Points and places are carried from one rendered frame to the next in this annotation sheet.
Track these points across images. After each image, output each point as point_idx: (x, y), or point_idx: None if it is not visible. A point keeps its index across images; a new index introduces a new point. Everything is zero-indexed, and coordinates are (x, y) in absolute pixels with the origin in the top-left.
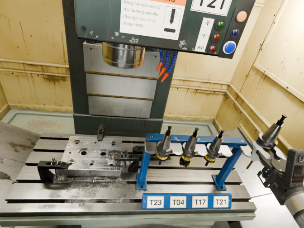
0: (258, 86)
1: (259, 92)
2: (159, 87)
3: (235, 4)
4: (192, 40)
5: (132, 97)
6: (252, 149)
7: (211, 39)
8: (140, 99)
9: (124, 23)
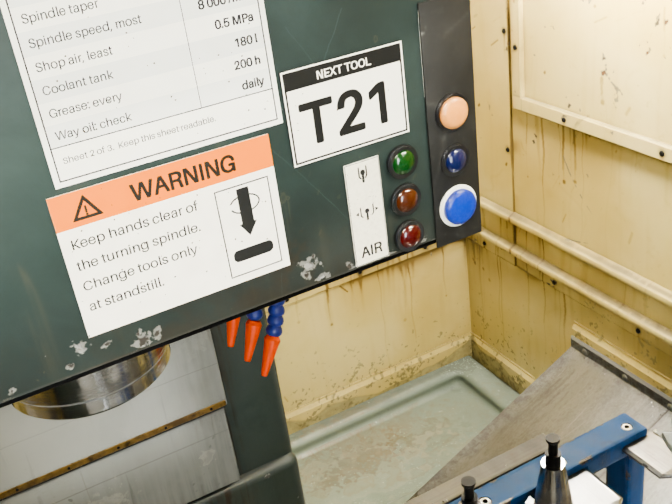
0: (569, 174)
1: (580, 192)
2: (226, 346)
3: (418, 90)
4: (338, 240)
5: (142, 437)
6: (660, 404)
7: (396, 211)
8: (173, 429)
9: (96, 306)
